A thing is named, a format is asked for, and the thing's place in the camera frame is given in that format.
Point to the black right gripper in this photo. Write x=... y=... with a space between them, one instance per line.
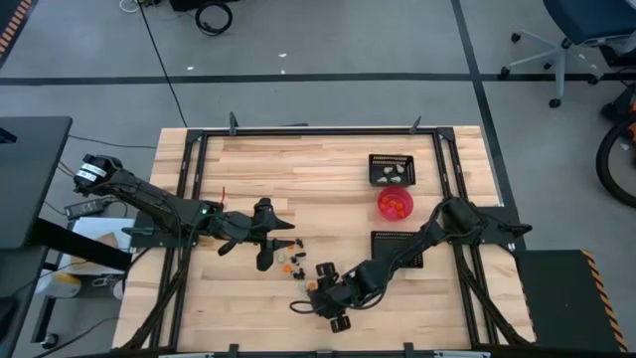
x=335 y=298

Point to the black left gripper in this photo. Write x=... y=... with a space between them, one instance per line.
x=256 y=229

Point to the cream plastic skull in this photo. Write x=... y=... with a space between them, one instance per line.
x=396 y=179
x=302 y=286
x=387 y=170
x=381 y=180
x=281 y=257

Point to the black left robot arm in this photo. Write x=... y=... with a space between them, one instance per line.
x=149 y=196

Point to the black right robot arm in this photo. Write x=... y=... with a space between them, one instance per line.
x=432 y=231

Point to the black slotted plastic basket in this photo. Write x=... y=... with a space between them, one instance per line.
x=392 y=161
x=380 y=246

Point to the red zip tie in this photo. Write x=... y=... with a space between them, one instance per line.
x=223 y=194

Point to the pink translucent plastic bowl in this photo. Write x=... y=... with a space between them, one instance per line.
x=405 y=194

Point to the white cardboard box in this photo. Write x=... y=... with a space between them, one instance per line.
x=94 y=226

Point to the black power adapter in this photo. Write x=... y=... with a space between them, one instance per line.
x=87 y=208

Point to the black hazard-striped platform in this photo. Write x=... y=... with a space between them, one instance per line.
x=561 y=298

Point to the white yellow container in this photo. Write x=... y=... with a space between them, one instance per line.
x=59 y=286

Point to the black floor box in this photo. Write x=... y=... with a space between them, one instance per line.
x=204 y=4

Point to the dark grey desk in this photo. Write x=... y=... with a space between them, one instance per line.
x=30 y=179

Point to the orange black shop vacuum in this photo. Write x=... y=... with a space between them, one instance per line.
x=601 y=159

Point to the black hazard-striped floor mat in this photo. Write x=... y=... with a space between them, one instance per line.
x=10 y=25

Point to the blue office chair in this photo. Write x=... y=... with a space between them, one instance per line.
x=586 y=20

